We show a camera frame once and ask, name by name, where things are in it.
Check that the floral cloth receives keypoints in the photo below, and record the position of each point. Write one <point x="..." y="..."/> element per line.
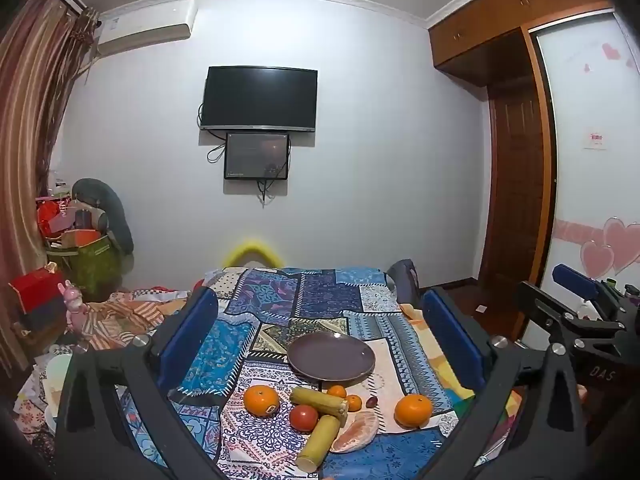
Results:
<point x="35" y="400"/>

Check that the white heart-print sliding door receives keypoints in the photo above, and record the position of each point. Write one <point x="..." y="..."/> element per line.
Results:
<point x="590" y="200"/>

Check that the brown striped curtain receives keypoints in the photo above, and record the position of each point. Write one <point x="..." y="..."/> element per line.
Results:
<point x="25" y="135"/>

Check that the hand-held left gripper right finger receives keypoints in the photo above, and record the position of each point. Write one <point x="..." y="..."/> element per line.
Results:
<point x="450" y="335"/>

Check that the white air conditioner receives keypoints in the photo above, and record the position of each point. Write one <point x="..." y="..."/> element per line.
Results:
<point x="145" y="30"/>

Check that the blue patchwork blanket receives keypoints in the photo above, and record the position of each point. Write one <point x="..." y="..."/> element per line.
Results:
<point x="320" y="300"/>

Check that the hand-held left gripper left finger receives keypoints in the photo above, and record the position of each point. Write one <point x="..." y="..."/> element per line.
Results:
<point x="192" y="330"/>

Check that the small black wall monitor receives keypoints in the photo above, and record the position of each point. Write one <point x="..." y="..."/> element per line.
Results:
<point x="256" y="155"/>

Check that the dark purple plate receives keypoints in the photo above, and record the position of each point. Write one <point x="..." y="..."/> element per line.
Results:
<point x="331" y="357"/>

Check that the colourful bed sheet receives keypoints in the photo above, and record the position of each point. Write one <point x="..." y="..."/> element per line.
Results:
<point x="442" y="362"/>

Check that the yellow curved cushion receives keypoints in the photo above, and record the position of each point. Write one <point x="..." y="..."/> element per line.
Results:
<point x="252" y="250"/>

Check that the wooden overhead cabinet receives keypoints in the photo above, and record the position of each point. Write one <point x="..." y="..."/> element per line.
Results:
<point x="500" y="25"/>

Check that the dark red date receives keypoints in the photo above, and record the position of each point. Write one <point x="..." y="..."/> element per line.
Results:
<point x="371" y="402"/>

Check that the large plain orange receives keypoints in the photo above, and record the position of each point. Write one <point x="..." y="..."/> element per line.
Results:
<point x="413" y="410"/>

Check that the red gift bag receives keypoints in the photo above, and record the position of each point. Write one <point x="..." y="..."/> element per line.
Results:
<point x="50" y="215"/>

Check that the black wall television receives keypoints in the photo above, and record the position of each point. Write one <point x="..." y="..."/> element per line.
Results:
<point x="259" y="97"/>

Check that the red tomato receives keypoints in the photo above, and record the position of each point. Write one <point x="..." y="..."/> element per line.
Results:
<point x="303" y="417"/>

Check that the small tangerine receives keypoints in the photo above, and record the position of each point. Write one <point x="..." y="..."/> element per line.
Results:
<point x="336" y="391"/>
<point x="354" y="403"/>

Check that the pink bunny toy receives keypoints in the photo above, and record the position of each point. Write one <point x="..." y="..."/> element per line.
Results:
<point x="75" y="305"/>

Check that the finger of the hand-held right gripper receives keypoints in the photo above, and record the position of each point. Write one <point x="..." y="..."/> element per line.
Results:
<point x="560" y="317"/>
<point x="575" y="280"/>

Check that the peeled pomelo segment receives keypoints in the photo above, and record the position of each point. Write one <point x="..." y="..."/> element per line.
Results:
<point x="356" y="432"/>

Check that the yellow sugarcane piece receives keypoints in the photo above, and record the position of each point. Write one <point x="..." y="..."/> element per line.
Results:
<point x="317" y="442"/>
<point x="320" y="400"/>

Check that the green cardboard box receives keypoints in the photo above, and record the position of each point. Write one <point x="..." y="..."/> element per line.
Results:
<point x="95" y="262"/>

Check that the grey plush toy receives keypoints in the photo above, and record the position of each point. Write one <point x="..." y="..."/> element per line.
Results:
<point x="112" y="205"/>

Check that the grey bag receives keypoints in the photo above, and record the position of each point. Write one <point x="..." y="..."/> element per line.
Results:
<point x="405" y="280"/>

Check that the brown wooden door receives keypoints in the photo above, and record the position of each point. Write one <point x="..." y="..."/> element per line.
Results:
<point x="515" y="185"/>

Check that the orange striped cloth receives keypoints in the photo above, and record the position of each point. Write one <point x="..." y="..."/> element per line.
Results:
<point x="120" y="320"/>

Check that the red box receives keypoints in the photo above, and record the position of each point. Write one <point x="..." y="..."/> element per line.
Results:
<point x="37" y="285"/>

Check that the large orange with sticker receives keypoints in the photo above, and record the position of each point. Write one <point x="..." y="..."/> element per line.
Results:
<point x="260" y="400"/>

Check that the paper notice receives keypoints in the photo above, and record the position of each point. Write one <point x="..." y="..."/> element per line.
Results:
<point x="595" y="140"/>

